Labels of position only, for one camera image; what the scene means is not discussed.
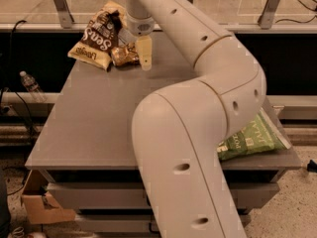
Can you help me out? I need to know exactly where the brown chip bag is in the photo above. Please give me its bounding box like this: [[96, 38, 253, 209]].
[[67, 1, 126, 70]]

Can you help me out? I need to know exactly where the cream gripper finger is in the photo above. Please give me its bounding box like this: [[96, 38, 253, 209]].
[[136, 36, 153, 71]]

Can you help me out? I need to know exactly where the cardboard box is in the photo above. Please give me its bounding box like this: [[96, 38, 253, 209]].
[[21, 171, 75, 224]]

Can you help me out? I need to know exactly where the black object on floor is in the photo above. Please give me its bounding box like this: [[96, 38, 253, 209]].
[[307, 160, 317, 173]]

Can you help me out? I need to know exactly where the black lower drawer handle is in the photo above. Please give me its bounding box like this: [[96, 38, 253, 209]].
[[149, 217, 160, 235]]

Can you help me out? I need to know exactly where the clear plastic water bottle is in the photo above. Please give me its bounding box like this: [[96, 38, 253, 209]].
[[20, 71, 47, 103]]

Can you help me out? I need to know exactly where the left metal bracket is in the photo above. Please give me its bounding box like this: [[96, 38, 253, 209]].
[[53, 0, 74, 29]]

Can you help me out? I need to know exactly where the green kettle chip bag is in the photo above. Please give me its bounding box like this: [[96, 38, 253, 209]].
[[217, 109, 291, 161]]

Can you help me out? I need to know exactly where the lower grey drawer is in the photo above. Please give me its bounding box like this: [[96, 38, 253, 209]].
[[75, 214, 159, 234]]

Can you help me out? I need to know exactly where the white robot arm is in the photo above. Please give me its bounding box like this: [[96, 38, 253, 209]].
[[132, 0, 266, 238]]

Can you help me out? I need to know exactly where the black cable left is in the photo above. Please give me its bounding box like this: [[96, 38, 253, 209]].
[[0, 19, 38, 144]]

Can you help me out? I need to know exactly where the right metal bracket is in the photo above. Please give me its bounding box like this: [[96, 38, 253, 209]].
[[258, 0, 280, 30]]

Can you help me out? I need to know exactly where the grey drawer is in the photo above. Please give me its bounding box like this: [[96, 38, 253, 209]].
[[75, 214, 159, 234], [48, 182, 279, 210]]

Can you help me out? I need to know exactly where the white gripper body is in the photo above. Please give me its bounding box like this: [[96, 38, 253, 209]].
[[127, 14, 155, 37]]

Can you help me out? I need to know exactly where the upper grey drawer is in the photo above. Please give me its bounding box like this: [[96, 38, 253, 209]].
[[48, 182, 279, 210]]

